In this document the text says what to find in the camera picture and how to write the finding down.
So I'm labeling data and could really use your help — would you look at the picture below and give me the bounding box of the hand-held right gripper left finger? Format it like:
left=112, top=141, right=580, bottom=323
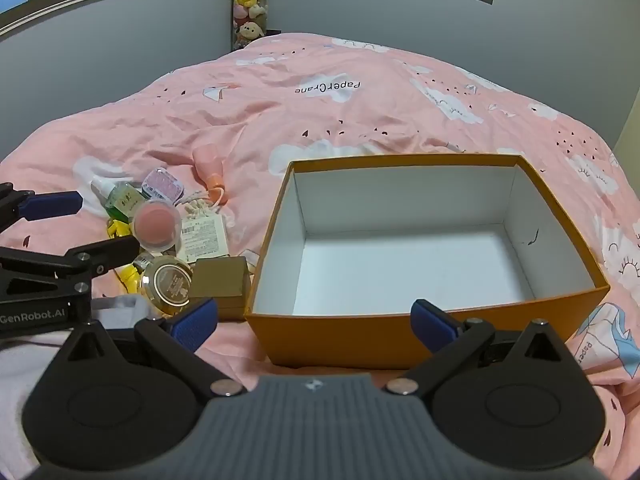
left=62, top=297, right=248, bottom=397

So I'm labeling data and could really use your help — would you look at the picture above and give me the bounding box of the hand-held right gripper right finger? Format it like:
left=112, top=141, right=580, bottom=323
left=387, top=299, right=581, bottom=396

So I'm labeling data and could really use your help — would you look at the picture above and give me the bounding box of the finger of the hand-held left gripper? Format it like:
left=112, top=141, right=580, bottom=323
left=0, top=236, right=141, bottom=279
left=0, top=182, right=84, bottom=233

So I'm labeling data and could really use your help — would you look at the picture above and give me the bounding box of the small yellow item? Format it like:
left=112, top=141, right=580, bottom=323
left=116, top=264, right=146, bottom=295

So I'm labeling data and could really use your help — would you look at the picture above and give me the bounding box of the clear round lid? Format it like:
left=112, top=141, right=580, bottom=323
left=132, top=254, right=195, bottom=317

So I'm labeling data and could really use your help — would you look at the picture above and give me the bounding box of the small gold box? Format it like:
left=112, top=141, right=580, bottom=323
left=189, top=256, right=252, bottom=321

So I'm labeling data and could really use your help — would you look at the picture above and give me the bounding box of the round pink jar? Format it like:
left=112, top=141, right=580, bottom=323
left=131, top=199, right=182, bottom=252

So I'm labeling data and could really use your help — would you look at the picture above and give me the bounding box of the paper tag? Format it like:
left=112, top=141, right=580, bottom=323
left=181, top=216, right=230, bottom=260

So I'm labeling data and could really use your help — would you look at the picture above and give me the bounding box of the cream cloth pouch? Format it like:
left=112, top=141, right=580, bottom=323
left=177, top=199, right=213, bottom=221

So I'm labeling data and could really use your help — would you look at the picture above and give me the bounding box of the orange cardboard box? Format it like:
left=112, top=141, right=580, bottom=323
left=244, top=154, right=612, bottom=371

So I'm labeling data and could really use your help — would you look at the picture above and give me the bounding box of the green spray bottle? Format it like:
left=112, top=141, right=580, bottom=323
left=90, top=178, right=146, bottom=221

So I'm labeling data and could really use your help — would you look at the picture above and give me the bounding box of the small rectangular tin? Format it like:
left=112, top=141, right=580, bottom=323
left=141, top=168, right=185, bottom=201

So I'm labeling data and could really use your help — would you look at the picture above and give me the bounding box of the pink plastic bottle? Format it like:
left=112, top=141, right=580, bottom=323
left=192, top=144, right=227, bottom=207

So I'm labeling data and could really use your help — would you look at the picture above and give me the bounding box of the pink printed blanket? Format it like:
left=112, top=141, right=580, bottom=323
left=0, top=32, right=640, bottom=461

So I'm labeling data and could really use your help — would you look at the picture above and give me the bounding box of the cream door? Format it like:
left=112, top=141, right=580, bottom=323
left=612, top=105, right=640, bottom=171

